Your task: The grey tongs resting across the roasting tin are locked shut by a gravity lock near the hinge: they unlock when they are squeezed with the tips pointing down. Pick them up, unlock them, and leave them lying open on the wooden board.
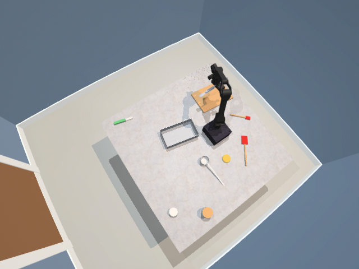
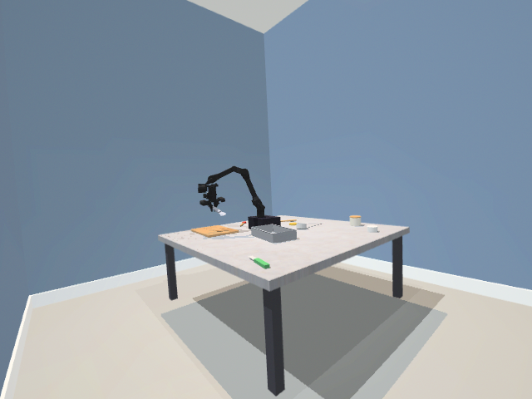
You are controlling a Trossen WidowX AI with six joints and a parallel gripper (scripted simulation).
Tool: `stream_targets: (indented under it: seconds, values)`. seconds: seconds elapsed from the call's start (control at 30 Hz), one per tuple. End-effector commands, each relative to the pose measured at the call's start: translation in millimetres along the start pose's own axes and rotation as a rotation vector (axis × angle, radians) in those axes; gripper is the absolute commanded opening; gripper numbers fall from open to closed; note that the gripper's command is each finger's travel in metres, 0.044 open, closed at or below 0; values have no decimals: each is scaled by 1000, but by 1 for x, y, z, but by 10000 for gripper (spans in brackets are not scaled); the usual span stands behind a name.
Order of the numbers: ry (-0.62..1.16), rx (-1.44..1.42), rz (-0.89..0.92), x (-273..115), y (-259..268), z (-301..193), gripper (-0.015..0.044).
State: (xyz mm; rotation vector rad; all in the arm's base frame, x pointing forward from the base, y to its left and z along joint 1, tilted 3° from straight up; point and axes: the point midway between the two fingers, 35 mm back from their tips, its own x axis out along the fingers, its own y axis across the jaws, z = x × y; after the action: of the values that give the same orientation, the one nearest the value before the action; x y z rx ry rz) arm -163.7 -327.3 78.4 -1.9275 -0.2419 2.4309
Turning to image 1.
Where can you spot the light wooden board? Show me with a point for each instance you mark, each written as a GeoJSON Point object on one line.
{"type": "Point", "coordinates": [208, 101]}

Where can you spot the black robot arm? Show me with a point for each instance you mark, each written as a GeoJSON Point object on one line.
{"type": "Point", "coordinates": [225, 95]}

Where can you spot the white spoon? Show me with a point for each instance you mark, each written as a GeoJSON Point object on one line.
{"type": "Point", "coordinates": [205, 160]}

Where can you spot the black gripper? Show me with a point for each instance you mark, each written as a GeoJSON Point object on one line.
{"type": "Point", "coordinates": [216, 83]}

